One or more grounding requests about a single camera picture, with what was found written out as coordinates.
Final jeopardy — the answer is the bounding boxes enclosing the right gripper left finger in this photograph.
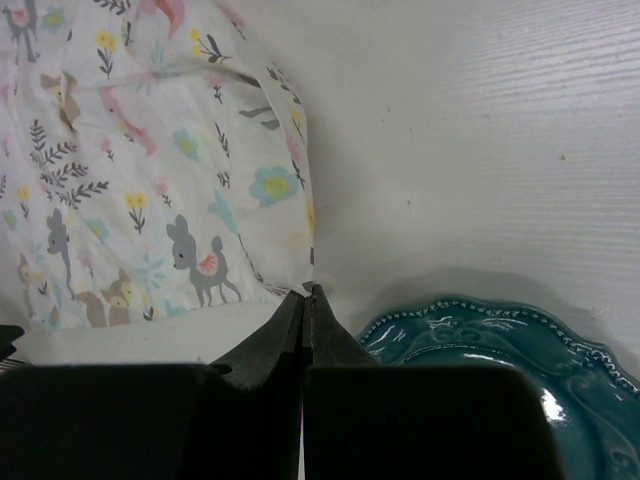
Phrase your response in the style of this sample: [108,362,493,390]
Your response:
[1,294,304,479]

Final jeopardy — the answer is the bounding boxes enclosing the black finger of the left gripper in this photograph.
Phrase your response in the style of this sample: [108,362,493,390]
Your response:
[0,325,25,373]

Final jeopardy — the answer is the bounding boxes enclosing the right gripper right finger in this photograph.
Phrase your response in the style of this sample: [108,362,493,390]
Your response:
[303,285,566,479]

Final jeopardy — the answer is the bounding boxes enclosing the floral animal print napkin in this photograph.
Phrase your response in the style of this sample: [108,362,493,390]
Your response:
[1,1,314,330]

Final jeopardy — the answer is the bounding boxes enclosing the teal ceramic plate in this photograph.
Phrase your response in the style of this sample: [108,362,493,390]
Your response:
[356,295,639,479]

